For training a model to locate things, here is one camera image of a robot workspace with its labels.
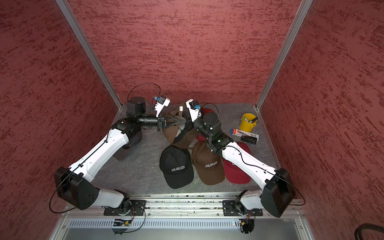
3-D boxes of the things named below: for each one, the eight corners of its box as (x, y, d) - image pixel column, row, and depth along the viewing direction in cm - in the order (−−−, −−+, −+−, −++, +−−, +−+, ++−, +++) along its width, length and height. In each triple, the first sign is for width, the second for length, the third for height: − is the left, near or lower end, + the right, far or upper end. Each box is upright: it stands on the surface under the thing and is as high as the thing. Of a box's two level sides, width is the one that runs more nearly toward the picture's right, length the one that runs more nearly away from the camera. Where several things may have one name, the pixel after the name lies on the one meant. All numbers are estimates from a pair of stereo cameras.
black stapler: (240, 140, 102) (241, 138, 100) (241, 136, 104) (242, 134, 102) (255, 144, 100) (256, 141, 98) (255, 140, 102) (256, 137, 100)
